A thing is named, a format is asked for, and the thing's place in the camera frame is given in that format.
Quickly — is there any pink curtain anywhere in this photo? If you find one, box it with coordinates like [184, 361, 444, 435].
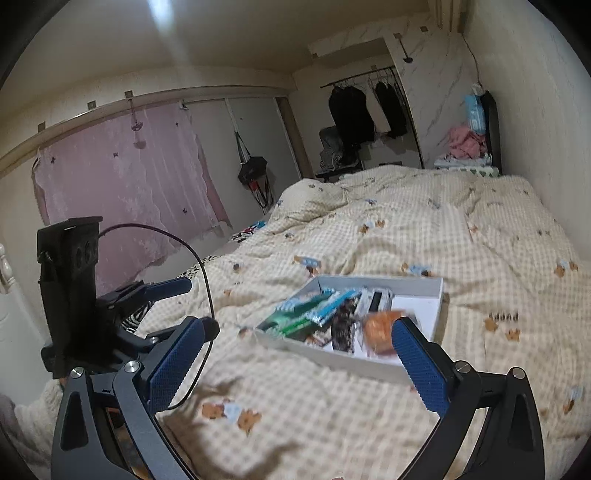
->
[32, 103, 229, 294]

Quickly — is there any white shallow cardboard box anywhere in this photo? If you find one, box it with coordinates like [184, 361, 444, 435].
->
[254, 275, 444, 386]

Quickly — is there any blue white snack packet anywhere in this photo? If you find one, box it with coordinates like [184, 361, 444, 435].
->
[276, 288, 362, 326]

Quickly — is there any pink clothes pile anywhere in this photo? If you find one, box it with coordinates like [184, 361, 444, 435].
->
[449, 125, 487, 159]

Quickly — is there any black cable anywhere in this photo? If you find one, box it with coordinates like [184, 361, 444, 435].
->
[97, 223, 219, 411]

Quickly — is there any packaged orange pastry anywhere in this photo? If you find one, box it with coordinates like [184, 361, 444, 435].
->
[363, 310, 406, 356]

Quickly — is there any left gripper camera mount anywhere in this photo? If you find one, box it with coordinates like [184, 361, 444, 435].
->
[37, 216, 102, 378]

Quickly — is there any white snack bar wrapper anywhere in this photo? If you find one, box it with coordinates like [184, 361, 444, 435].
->
[355, 288, 393, 318]

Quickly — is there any mint green cream tube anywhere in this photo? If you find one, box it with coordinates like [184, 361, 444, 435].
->
[259, 311, 298, 331]

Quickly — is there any black hanging jacket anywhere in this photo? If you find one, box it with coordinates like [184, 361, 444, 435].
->
[329, 86, 376, 151]

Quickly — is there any black hanging handbag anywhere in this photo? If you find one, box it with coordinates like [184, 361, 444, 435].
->
[235, 131, 273, 210]

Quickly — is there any green white snack pack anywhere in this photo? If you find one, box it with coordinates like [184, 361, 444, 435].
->
[272, 312, 335, 337]

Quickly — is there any cream checkered dog quilt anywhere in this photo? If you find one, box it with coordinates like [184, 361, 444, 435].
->
[139, 167, 590, 479]

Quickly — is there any black chair with clothes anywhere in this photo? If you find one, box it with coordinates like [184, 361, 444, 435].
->
[315, 126, 365, 183]

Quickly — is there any black headboard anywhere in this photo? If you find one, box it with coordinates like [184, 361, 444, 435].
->
[479, 90, 502, 173]

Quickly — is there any light blue tissue pack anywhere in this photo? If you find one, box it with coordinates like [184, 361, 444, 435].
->
[465, 94, 486, 135]

